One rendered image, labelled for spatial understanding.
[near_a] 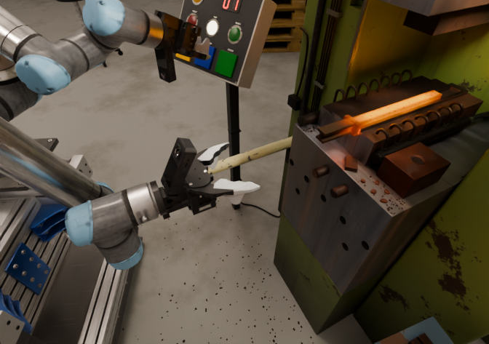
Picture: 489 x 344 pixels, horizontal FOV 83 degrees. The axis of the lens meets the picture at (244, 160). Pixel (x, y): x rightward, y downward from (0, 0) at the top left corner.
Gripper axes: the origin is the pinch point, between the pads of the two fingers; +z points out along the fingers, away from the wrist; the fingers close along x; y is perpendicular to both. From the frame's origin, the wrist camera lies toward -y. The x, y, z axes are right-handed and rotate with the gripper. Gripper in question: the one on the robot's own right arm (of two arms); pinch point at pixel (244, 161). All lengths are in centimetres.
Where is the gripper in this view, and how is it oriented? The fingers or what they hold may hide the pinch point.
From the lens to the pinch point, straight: 60.4
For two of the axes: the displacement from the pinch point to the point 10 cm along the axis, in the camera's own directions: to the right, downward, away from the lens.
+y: 0.0, 7.2, 6.9
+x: 4.5, 6.2, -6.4
